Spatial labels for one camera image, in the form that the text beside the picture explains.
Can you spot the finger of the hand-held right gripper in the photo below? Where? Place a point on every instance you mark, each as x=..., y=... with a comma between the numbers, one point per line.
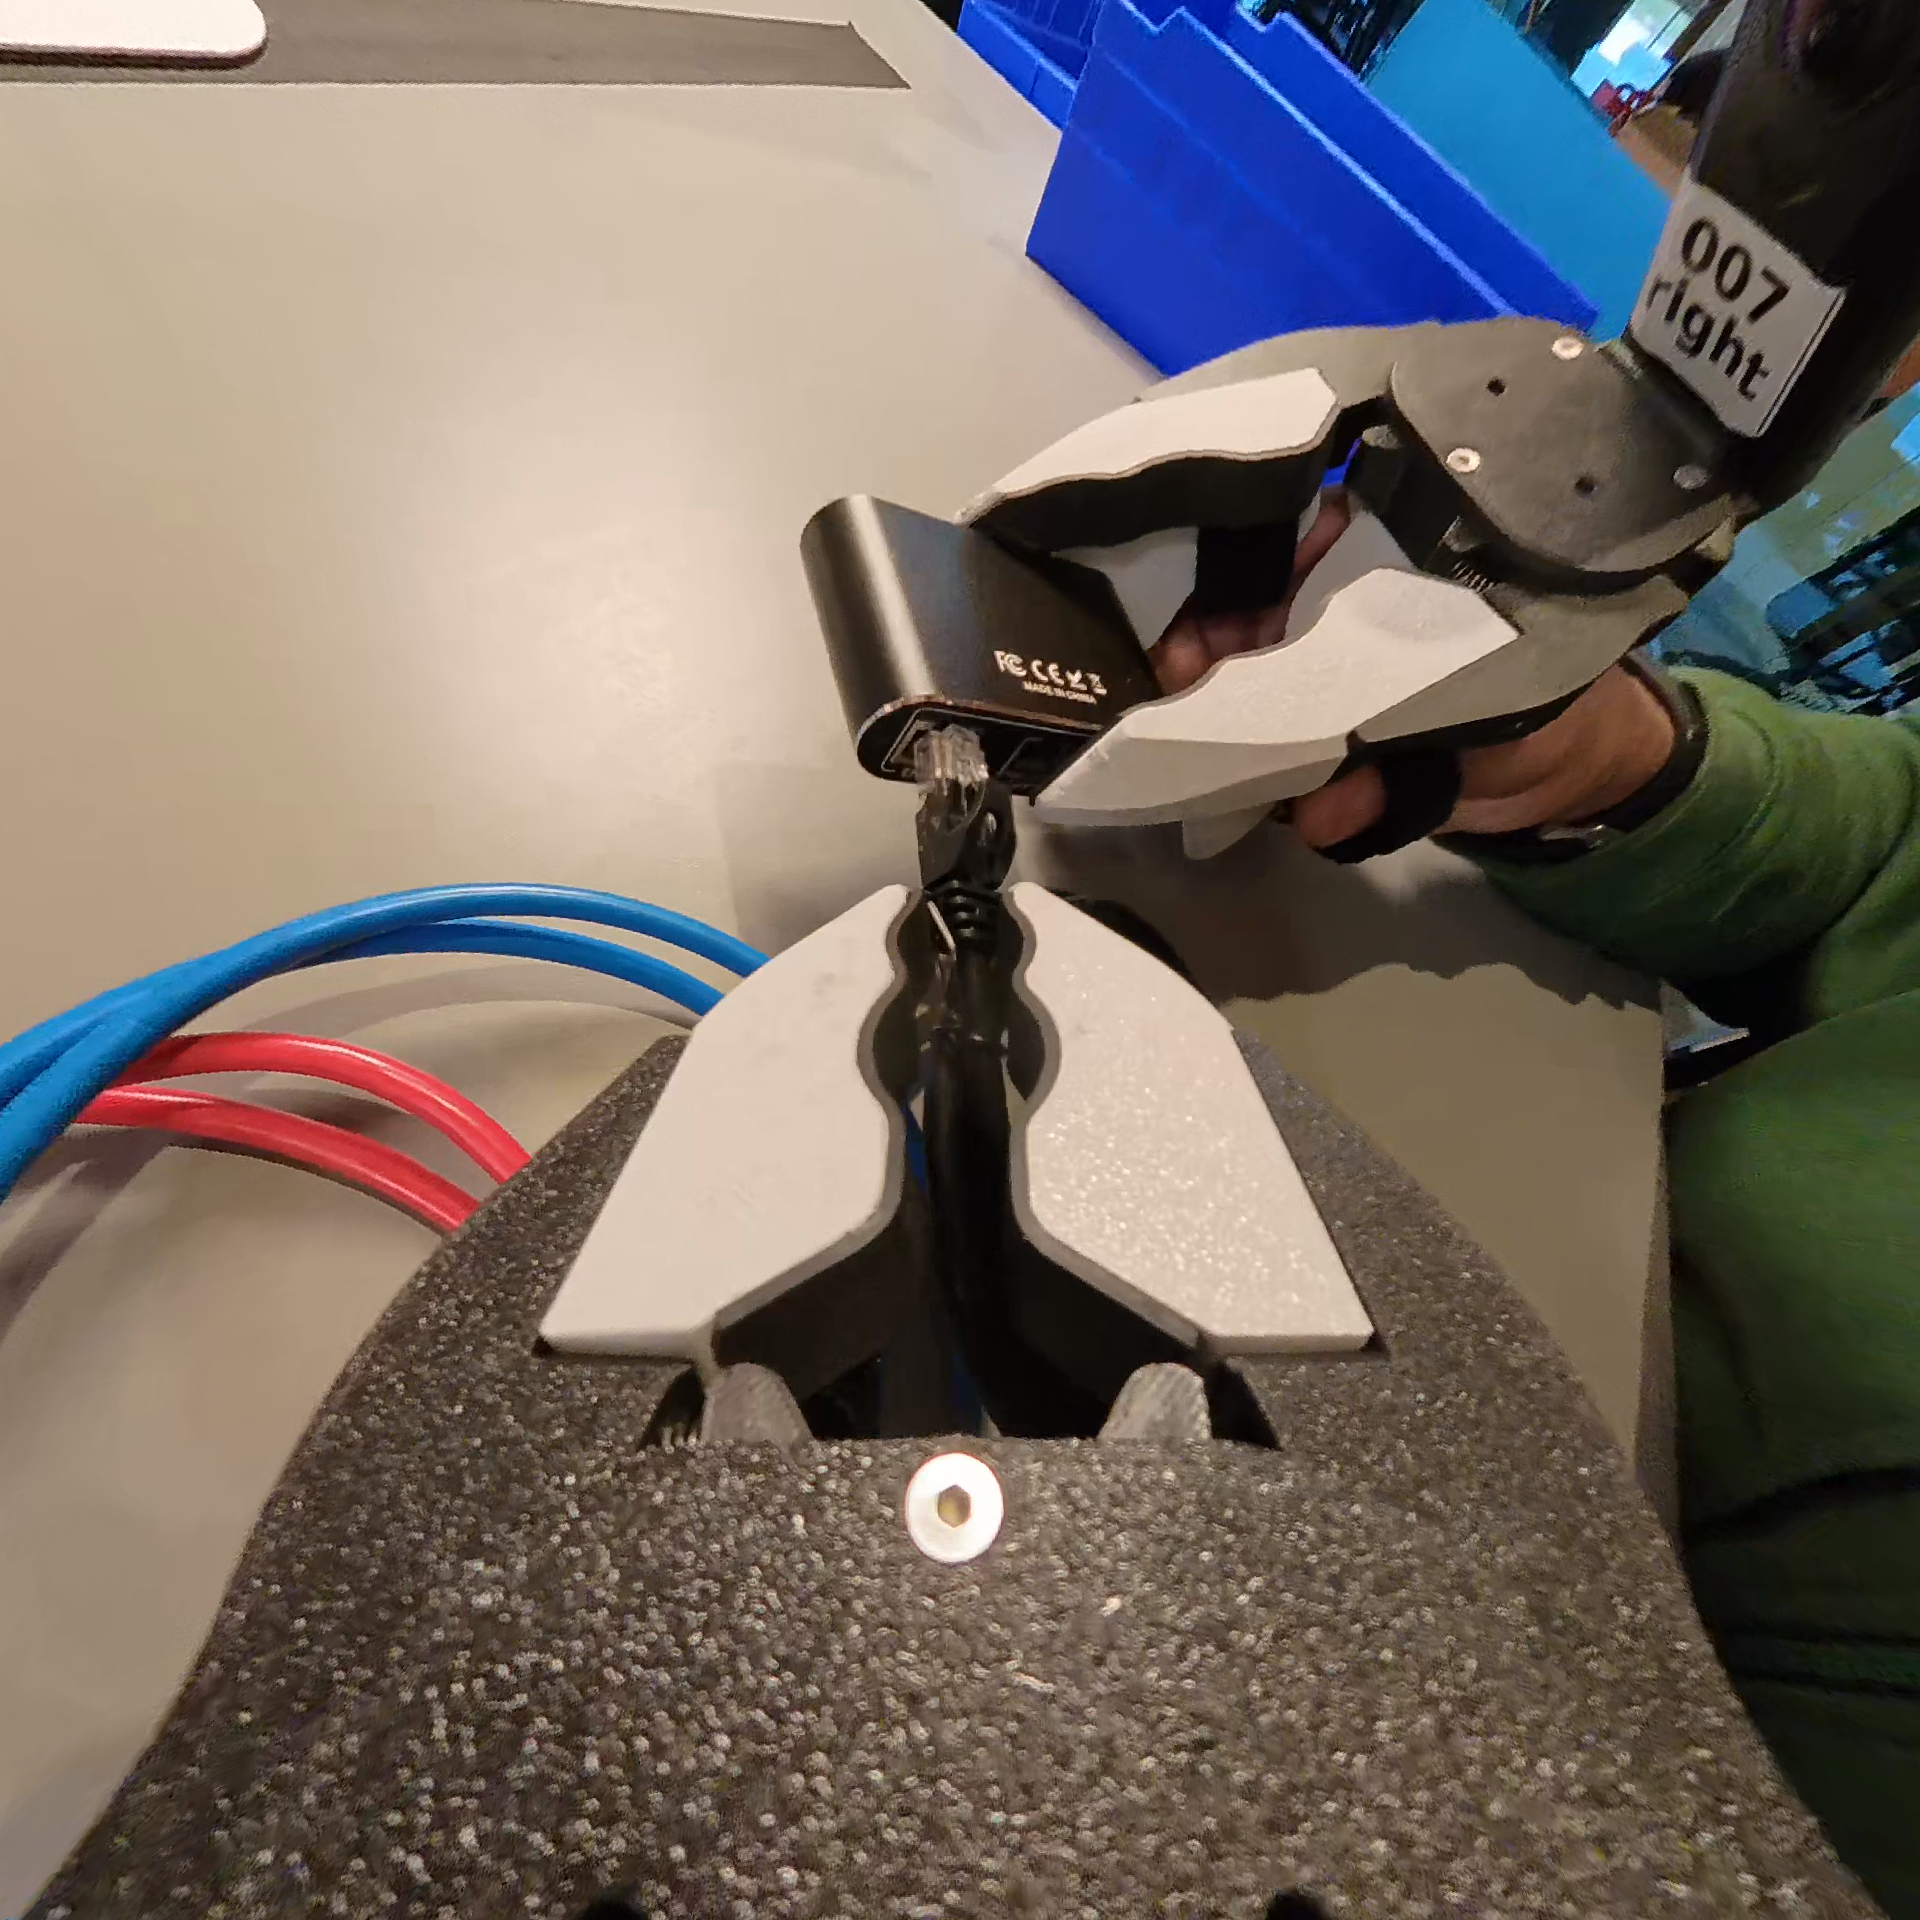
x=1349, y=676
x=1186, y=436

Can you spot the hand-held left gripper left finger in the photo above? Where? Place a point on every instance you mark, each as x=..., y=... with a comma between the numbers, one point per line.
x=751, y=1141

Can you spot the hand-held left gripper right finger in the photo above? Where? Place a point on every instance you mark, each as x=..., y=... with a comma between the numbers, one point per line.
x=1171, y=1170

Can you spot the black ethernet port adapter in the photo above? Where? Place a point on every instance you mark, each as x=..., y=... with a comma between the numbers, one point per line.
x=962, y=616

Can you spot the person's right forearm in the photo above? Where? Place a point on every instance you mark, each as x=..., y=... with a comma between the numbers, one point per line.
x=1800, y=839

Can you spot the person's right hand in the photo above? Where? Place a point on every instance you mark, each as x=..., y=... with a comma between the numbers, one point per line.
x=1576, y=751

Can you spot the large blue plastic bin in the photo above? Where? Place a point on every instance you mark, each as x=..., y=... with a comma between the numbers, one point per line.
x=1277, y=196

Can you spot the black wristband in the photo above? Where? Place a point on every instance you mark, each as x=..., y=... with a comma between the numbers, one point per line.
x=1684, y=751

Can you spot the small blue plastic bin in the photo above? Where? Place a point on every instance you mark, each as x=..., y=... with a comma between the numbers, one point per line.
x=1020, y=44

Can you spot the white board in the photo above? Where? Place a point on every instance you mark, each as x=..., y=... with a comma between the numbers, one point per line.
x=120, y=23

